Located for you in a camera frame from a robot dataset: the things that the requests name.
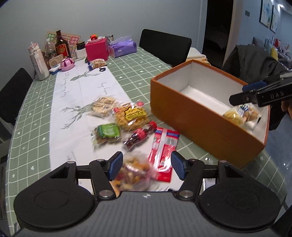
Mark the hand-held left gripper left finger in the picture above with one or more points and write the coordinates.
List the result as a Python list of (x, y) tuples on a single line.
[(115, 165)]

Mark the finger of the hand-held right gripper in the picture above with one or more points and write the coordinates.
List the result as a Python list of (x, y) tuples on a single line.
[(243, 99), (253, 87)]

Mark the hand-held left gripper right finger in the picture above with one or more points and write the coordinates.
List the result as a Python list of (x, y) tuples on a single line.
[(178, 165)]

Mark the clear bag of pastries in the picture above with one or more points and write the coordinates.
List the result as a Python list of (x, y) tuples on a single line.
[(235, 116)]

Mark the red white sachet pack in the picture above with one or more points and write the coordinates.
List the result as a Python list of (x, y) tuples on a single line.
[(159, 157)]

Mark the mixed dried fruit bag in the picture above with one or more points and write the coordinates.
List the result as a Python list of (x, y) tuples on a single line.
[(134, 175)]

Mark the green raisin bag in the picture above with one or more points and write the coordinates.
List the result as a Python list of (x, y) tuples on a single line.
[(107, 132)]

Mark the small red cap drink bottle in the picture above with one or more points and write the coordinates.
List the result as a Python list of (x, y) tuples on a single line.
[(139, 135)]

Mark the orange cardboard box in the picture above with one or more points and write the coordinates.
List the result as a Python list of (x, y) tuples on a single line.
[(205, 127)]

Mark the yellow label snack bag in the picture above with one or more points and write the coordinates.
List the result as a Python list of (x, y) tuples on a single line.
[(131, 116)]

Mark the rice cracker bag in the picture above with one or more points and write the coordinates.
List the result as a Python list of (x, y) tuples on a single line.
[(103, 106)]

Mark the dark jacket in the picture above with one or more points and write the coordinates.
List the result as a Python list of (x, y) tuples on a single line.
[(251, 61)]

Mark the sofa with cushions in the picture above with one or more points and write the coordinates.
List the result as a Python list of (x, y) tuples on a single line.
[(271, 49)]

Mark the folded yellow cloth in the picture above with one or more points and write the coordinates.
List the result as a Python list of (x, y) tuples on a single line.
[(204, 61)]

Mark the folded white towels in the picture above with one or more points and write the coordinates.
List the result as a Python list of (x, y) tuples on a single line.
[(195, 53)]

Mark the white printed table runner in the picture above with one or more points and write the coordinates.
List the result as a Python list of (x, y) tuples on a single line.
[(91, 86)]

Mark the black dining chair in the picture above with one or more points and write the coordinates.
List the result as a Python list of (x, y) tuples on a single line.
[(164, 45), (13, 93)]

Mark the black scissors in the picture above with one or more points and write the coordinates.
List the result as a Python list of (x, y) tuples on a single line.
[(102, 69)]

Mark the peanut snack bag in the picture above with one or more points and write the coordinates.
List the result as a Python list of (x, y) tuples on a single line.
[(98, 63)]

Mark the pink round container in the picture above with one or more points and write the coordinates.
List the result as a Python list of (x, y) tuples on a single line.
[(67, 64)]

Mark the blue flat item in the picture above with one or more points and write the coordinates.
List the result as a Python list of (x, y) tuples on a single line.
[(54, 70)]

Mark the pink gift box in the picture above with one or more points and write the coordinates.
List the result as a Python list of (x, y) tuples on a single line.
[(97, 50)]

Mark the purple tissue pack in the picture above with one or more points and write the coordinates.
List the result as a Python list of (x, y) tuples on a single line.
[(122, 47)]

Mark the black lid white container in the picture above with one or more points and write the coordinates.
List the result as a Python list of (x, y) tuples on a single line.
[(80, 51)]

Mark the small wooden radio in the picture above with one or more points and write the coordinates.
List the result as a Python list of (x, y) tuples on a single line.
[(56, 61)]

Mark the small glass jar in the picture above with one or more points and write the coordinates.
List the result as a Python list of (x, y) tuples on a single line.
[(110, 37)]

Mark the brown jar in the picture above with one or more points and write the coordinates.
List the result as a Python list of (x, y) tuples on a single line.
[(47, 57)]

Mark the white pink tumbler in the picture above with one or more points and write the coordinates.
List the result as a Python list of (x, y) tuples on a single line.
[(38, 62)]

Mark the small red toy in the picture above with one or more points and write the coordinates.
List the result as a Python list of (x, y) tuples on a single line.
[(93, 37)]

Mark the brown liquor bottle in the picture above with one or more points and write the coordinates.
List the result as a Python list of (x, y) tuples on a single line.
[(62, 46)]

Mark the patterned board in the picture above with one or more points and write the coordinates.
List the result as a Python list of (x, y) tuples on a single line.
[(73, 41)]

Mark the clear plastic bottle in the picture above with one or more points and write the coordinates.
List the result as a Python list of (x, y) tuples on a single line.
[(49, 46)]

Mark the framed wall picture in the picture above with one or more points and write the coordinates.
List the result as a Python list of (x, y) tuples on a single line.
[(275, 19), (265, 13)]

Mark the wall switch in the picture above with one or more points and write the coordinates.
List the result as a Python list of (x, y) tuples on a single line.
[(247, 12)]

